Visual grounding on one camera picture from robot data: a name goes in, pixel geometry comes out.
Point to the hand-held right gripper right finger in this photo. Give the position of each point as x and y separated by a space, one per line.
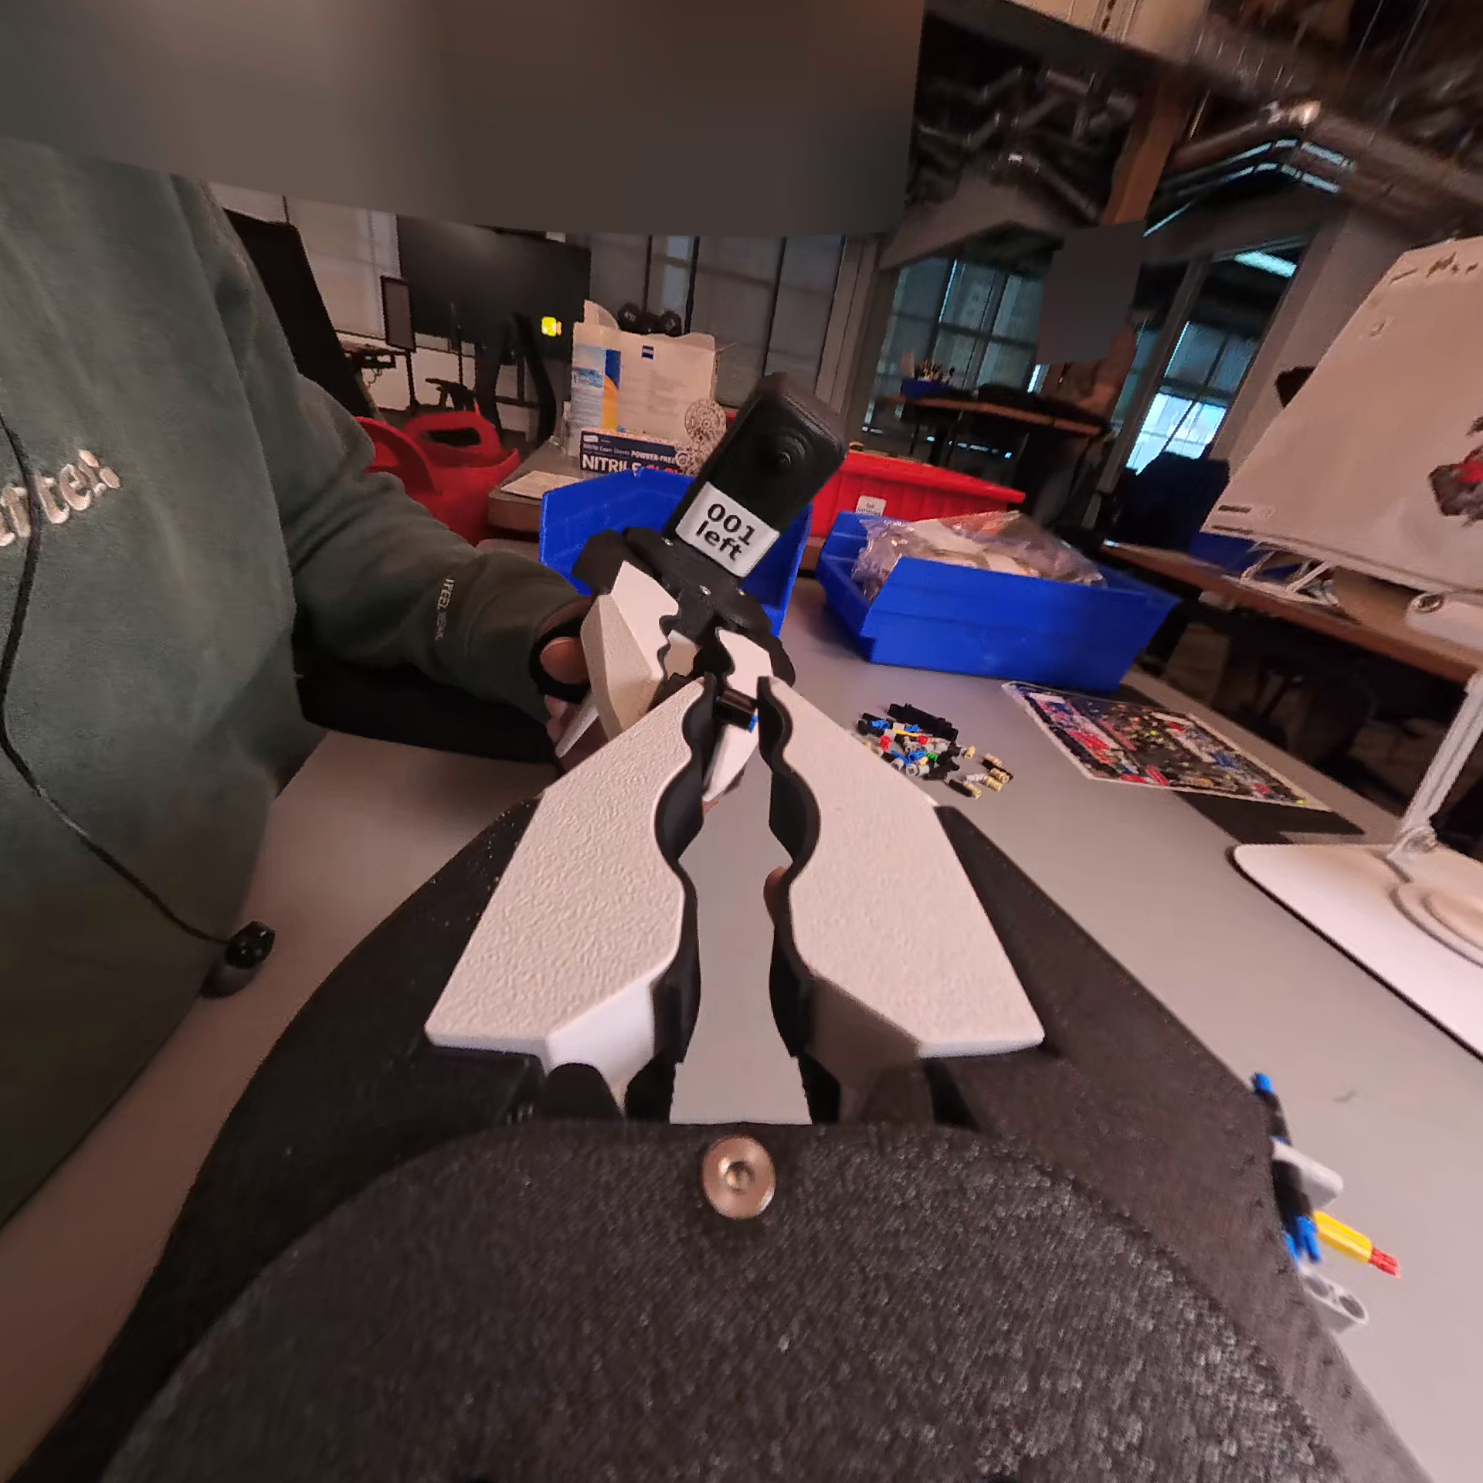
892 928

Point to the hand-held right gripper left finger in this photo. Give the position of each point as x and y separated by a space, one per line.
580 916

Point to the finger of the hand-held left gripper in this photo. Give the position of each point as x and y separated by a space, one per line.
626 661
733 766

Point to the small dark lego piece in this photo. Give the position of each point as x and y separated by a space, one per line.
733 704

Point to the lego chassis assembly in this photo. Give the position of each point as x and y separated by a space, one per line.
1309 1177

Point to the pile of loose lego pieces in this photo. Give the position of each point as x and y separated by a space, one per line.
915 748

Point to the open lego instruction booklet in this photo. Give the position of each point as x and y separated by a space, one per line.
1367 441

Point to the person's left hand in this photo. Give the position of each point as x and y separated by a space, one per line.
564 665

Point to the white cardboard box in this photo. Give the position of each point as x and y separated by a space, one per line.
666 383

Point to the blue glove box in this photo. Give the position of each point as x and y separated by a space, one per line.
626 455

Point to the blue plastic bin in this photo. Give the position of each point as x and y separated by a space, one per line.
996 639
580 522

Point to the red plastic bin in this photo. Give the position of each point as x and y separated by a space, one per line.
915 487

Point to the bundle of clear parts bags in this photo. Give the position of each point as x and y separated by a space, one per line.
973 545

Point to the red plastic jug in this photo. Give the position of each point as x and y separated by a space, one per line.
463 464
389 464

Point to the colourful printed sticker sheet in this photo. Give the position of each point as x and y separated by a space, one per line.
1159 748

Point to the black monitor screen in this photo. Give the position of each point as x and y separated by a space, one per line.
493 278

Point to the dark blue chair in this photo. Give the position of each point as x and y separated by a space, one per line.
1176 499

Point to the person's green sweatshirt torso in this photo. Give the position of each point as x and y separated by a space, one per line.
115 697

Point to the wooden table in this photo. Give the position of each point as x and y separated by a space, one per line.
1309 616

